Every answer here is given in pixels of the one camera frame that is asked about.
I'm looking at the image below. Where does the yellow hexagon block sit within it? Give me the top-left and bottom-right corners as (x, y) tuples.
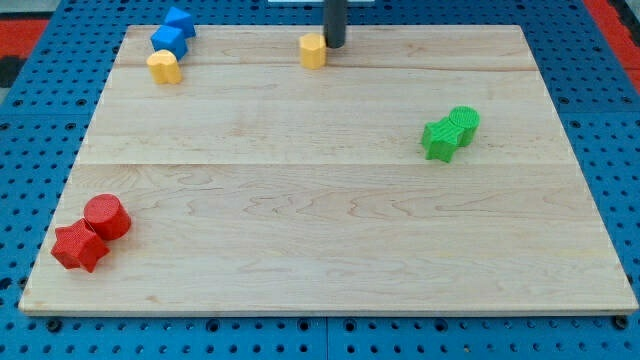
(299, 33), (326, 70)

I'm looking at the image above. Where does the yellow heart block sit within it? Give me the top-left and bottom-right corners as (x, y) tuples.
(146, 50), (183, 84)

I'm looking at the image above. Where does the wooden board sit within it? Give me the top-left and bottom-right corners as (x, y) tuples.
(19, 25), (638, 317)

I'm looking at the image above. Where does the green star block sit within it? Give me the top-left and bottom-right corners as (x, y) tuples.
(421, 117), (464, 163)

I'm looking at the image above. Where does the green cylinder block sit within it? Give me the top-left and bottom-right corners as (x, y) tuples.
(449, 106), (480, 147)

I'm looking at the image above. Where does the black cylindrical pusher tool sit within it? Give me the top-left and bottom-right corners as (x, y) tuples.
(323, 0), (348, 49)

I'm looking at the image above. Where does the blue cube block front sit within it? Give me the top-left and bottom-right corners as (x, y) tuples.
(150, 25), (188, 61)

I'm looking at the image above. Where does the blue cube block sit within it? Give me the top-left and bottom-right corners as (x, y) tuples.
(150, 25), (188, 61)
(164, 7), (196, 38)

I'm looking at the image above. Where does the red cylinder block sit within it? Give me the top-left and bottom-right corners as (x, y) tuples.
(84, 194), (131, 241)

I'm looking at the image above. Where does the blue cube block rear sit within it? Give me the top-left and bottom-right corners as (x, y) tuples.
(164, 7), (196, 38)

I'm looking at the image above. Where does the red star block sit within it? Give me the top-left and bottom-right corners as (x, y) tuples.
(50, 218), (110, 273)

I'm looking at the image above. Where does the blue perforated base mat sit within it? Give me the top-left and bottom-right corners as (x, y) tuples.
(1, 1), (639, 359)

